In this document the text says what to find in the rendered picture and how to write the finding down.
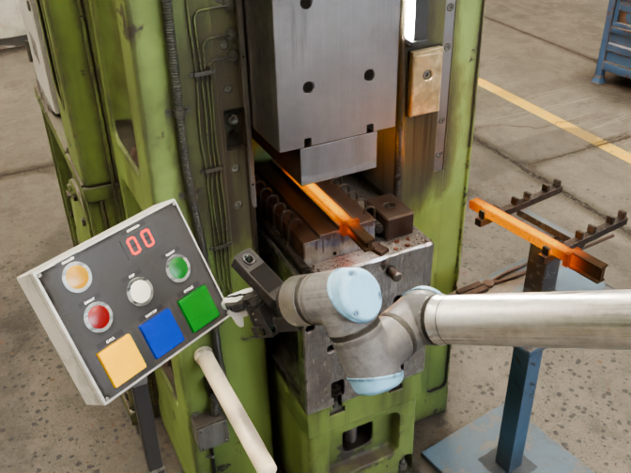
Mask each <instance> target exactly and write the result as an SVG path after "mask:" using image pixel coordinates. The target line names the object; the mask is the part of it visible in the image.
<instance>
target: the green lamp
mask: <svg viewBox="0 0 631 473"><path fill-rule="evenodd" d="M169 271H170V273H171V275H172V276H173V277H174V278H176V279H182V278H184V277H185V276H186V275H187V272H188V265H187V263H186V261H185V260H184V259H182V258H180V257H176V258H174V259H173V260H172V261H171V262H170V265H169Z"/></svg>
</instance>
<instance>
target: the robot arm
mask: <svg viewBox="0 0 631 473"><path fill-rule="evenodd" d="M231 267H232V268H233V269H234V270H235V271H236V272H237V273H238V274H239V276H240V277H241V278H242V279H243V280H244V281H245V282H246V283H248V284H249V285H250V286H251V287H248V288H246V289H243V290H240V291H238V292H236V293H234V294H231V295H229V296H227V297H226V298H224V299H223V301H222V307H223V308H224V309H225V310H227V311H228V312H229V314H230V315H231V317H232V318H233V320H234V321H235V323H236V324H237V325H238V326H239V327H241V328H242V327H244V321H243V317H244V316H248V315H250V319H251V321H252V323H253V325H254V326H253V327H251V330H252V332H253V334H254V336H255V338H271V337H274V336H275V335H276V334H278V333H279V332H289V331H301V330H302V329H303V328H304V327H305V326H319V325H324V327H325V329H326V331H327V333H328V335H329V337H330V339H331V343H332V345H333V347H334V350H335V352H336V354H337V356H338V358H339V360H340V362H341V364H342V366H343V369H344V371H345V373H346V379H347V380H348V381H349V383H350V385H351V387H352V388H353V390H354V391H355V392H356V393H358V394H360V395H363V396H364V395H367V396H371V395H377V394H380V393H383V392H386V391H388V390H390V389H393V388H395V387H396V386H398V385H399V384H400V383H401V382H402V380H403V378H404V371H403V370H402V369H401V367H400V366H401V365H402V364H403V363H404V362H406V361H407V360H408V359H409V358H410V357H411V356H412V355H413V354H414V353H415V352H417V351H418V350H419V349H420V348H421V347H422V346H424V345H446V344H460V345H488V346H517V347H546V348H575V349H604V350H631V289H622V290H591V291H561V292H529V293H499V294H468V295H444V294H442V293H441V292H440V291H439V290H437V289H435V288H433V287H430V286H417V287H415V288H413V289H411V290H409V291H407V292H406V293H405V294H404V295H403V296H401V297H400V298H399V299H398V300H397V301H396V302H394V304H393V305H392V306H390V307H389V308H388V309H387V310H386V311H384V312H383V313H382V314H380V315H377V314H378V313H379V311H380V308H381V302H382V297H381V291H380V288H379V285H378V283H377V280H376V279H375V278H374V276H373V275H372V274H371V273H369V272H368V271H367V270H365V269H362V268H359V267H339V268H337V269H335V270H328V271H322V272H316V273H309V274H302V275H297V276H292V277H289V278H288V279H287V280H285V282H283V281H282V280H281V279H280V278H279V277H278V276H277V275H276V274H275V273H274V272H273V271H272V270H271V269H270V267H269V266H268V265H267V264H266V263H265V262H264V261H263V260H262V259H261V258H260V257H259V256H258V255H257V254H256V253H255V252H254V251H253V250H252V249H251V248H249V249H246V250H244V251H243V252H241V253H239V254H237V255H236V256H235V257H234V259H233V262H232V264H231ZM257 328H259V330H260V332H261V333H264V332H266V334H267V335H262V336H259V334H258V332H257V330H256V329H257ZM274 328H275V330H274V331H275V332H272V331H271V330H272V329H274Z"/></svg>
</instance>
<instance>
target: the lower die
mask: <svg viewBox="0 0 631 473"><path fill-rule="evenodd" d="M270 161H271V163H267V164H262V165H258V166H255V167H254V173H255V174H258V176H259V180H263V181H264V182H265V184H266V187H269V188H271V190H272V194H276V195H277V196H278V197H279V202H283V203H285V205H286V210H288V209H289V210H291V211H292V212H293V214H294V218H298V219H300V221H301V227H299V222H298V221H292V222H291V223H290V225H289V231H290V242H291V246H292V247H293V249H294V250H295V251H296V252H297V253H298V254H299V256H300V257H301V258H302V259H303V260H304V261H305V263H306V264H307V265H310V264H313V263H316V262H319V261H323V260H326V259H329V258H332V257H335V256H338V255H341V254H345V253H348V252H354V251H356V250H359V249H360V247H359V246H358V245H357V244H356V243H355V242H354V241H353V240H352V239H351V238H350V237H349V236H348V235H346V236H343V235H342V234H341V223H340V222H339V221H338V220H336V219H335V218H334V217H333V216H332V215H331V214H330V213H329V212H328V211H327V210H326V209H325V208H324V207H323V206H322V205H321V204H320V203H319V202H318V201H317V200H316V199H315V198H314V197H313V196H312V195H311V194H310V193H309V192H308V191H307V190H306V189H305V188H304V187H303V186H301V185H300V184H299V183H298V182H297V181H296V180H295V179H294V178H293V177H292V176H291V175H290V174H289V173H288V172H287V171H286V170H285V169H284V168H283V167H282V166H281V165H280V164H279V163H278V162H276V161H275V160H270ZM315 184H317V186H318V187H319V188H320V189H322V190H323V191H324V192H325V193H326V194H327V195H328V196H329V197H330V198H331V199H332V200H333V201H334V202H335V203H336V204H337V205H338V206H339V207H341V208H342V209H343V210H344V211H345V213H346V214H347V215H348V216H350V217H351V218H352V219H355V218H358V219H359V220H360V225H361V226H362V227H363V228H364V229H365V230H366V231H367V232H368V233H369V234H370V235H371V236H372V237H373V238H375V219H374V218H373V217H372V216H371V215H370V214H368V213H367V212H366V211H365V213H364V215H362V211H363V208H362V207H361V206H359V205H358V204H356V206H353V205H354V202H355V201H354V200H353V199H352V198H351V197H349V196H348V197H347V199H346V193H345V192H344V191H343V190H342V189H340V191H337V189H338V186H337V185H336V184H335V183H334V182H333V181H332V182H331V185H330V179H328V180H324V181H320V182H316V183H315ZM262 188H263V183H261V182H258V183H256V184H255V192H256V205H257V207H258V208H259V196H258V193H259V192H260V190H261V189H262ZM268 196H269V190H263V191H262V192H261V202H262V210H263V213H264V215H265V216H266V199H267V197H268ZM276 203H277V199H276V197H270V198H269V200H268V208H269V220H270V222H271V223H272V224H273V219H272V208H273V206H274V205H275V204H276ZM283 211H284V206H283V205H277V207H275V224H276V226H277V230H278V231H279V232H280V215H281V213H282V212H283ZM266 217H267V216H266ZM290 220H291V214H290V213H289V212H286V213H285V214H284V215H283V217H282V222H283V234H284V237H285V239H286V241H287V223H288V222H289V221H290ZM334 252H336V254H335V255H333V253H334Z"/></svg>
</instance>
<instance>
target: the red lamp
mask: <svg viewBox="0 0 631 473"><path fill-rule="evenodd" d="M87 319H88V322H89V324H90V326H91V327H93V328H98V329H100V328H105V327H106V326H107V325H108V323H109V321H110V314H109V311H108V310H107V309H106V308H105V307H104V306H101V305H96V306H94V307H92V308H91V309H90V310H89V312H88V315H87Z"/></svg>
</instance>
